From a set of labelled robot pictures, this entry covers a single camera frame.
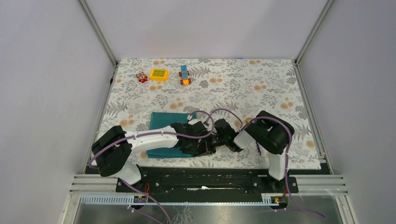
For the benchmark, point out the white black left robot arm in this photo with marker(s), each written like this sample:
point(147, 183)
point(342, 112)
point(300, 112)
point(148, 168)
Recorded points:
point(111, 152)

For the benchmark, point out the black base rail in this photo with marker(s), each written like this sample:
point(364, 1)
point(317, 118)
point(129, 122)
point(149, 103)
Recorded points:
point(211, 185)

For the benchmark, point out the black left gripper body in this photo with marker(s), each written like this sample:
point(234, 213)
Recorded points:
point(192, 148)

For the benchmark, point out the floral patterned table mat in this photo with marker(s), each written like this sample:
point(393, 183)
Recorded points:
point(233, 89)

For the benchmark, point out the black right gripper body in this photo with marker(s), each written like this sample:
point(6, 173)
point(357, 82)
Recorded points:
point(218, 140)

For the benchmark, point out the teal cloth napkin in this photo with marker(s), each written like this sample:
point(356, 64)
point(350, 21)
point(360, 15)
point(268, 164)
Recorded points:
point(162, 119)

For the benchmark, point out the blue orange toy car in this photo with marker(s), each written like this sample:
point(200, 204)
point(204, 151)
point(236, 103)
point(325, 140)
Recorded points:
point(184, 74)

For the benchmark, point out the red owl toy block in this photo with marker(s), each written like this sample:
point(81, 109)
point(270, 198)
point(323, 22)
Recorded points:
point(142, 77)

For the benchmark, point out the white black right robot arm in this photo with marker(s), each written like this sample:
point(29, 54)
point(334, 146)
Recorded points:
point(266, 130)

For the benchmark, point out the gold purple spoon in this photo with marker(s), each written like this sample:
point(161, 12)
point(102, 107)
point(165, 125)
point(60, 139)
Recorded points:
point(249, 120)

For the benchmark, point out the yellow toy brick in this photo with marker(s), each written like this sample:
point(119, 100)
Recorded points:
point(159, 75)

